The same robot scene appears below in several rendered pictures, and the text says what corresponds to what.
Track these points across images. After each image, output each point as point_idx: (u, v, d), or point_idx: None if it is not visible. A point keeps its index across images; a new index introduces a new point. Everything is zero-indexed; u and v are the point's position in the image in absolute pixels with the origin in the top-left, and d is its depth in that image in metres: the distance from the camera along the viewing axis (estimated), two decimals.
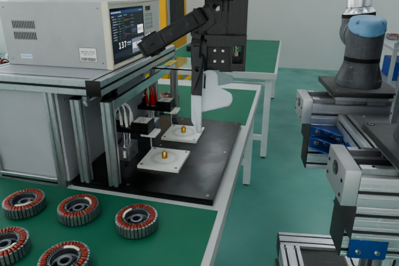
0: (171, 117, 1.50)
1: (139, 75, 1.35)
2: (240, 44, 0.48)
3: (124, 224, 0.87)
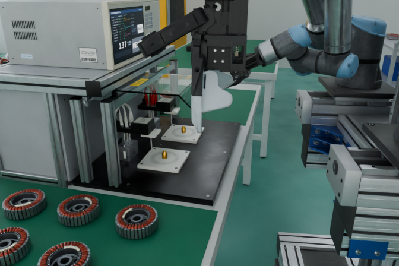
0: (171, 117, 1.50)
1: (98, 98, 1.06)
2: (240, 44, 0.48)
3: (124, 224, 0.87)
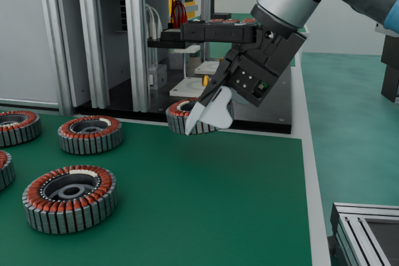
0: (205, 51, 1.17)
1: None
2: (268, 82, 0.47)
3: (183, 112, 0.52)
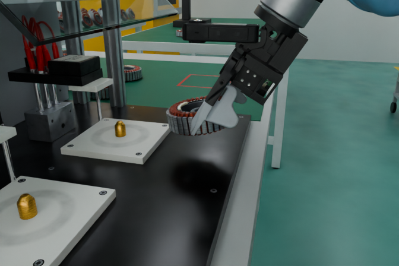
0: (100, 103, 0.68)
1: None
2: (273, 80, 0.48)
3: (186, 113, 0.52)
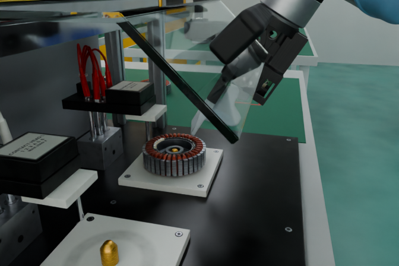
0: (149, 128, 0.66)
1: None
2: (273, 80, 0.48)
3: (160, 155, 0.55)
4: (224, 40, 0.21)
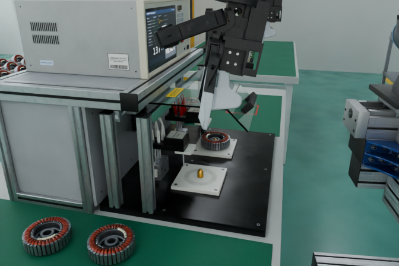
0: (200, 129, 1.36)
1: (130, 112, 0.92)
2: (256, 50, 0.50)
3: (210, 141, 1.25)
4: (244, 108, 0.91)
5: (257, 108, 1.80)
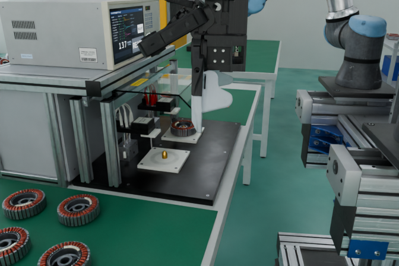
0: (171, 117, 1.50)
1: (98, 98, 1.06)
2: (240, 44, 0.48)
3: (178, 127, 1.39)
4: None
5: None
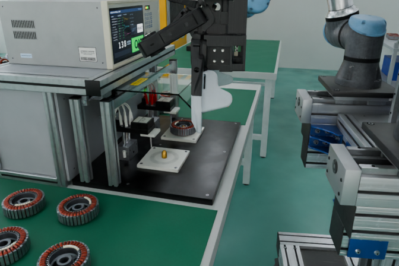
0: (171, 117, 1.50)
1: (97, 98, 1.06)
2: (239, 44, 0.48)
3: (177, 127, 1.39)
4: None
5: None
